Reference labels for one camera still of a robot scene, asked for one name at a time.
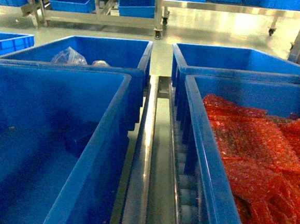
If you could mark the blue block part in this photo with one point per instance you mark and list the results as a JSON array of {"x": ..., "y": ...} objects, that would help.
[{"x": 77, "y": 137}]

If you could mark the blue bin rear left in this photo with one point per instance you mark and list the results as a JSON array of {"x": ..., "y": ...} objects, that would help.
[{"x": 126, "y": 56}]

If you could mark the blue bin rear right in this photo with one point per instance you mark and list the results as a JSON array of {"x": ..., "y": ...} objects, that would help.
[{"x": 235, "y": 63}]

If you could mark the stainless steel shelf rack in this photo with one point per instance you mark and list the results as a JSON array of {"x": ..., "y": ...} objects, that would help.
[{"x": 154, "y": 188}]

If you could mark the blue empty target bin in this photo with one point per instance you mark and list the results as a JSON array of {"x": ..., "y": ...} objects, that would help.
[{"x": 40, "y": 182}]

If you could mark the blue bin with red bags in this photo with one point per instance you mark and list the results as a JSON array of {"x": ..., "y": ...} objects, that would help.
[{"x": 216, "y": 203}]

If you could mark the blue bin far left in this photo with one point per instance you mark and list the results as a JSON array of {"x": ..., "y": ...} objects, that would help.
[{"x": 11, "y": 42}]

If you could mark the clear plastic bag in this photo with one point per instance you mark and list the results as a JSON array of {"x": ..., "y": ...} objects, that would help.
[{"x": 69, "y": 57}]

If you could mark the red bubble wrap bags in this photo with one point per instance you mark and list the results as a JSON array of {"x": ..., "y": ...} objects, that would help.
[{"x": 261, "y": 157}]

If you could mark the steel cart with bins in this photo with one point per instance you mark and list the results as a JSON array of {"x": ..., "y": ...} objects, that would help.
[{"x": 95, "y": 12}]

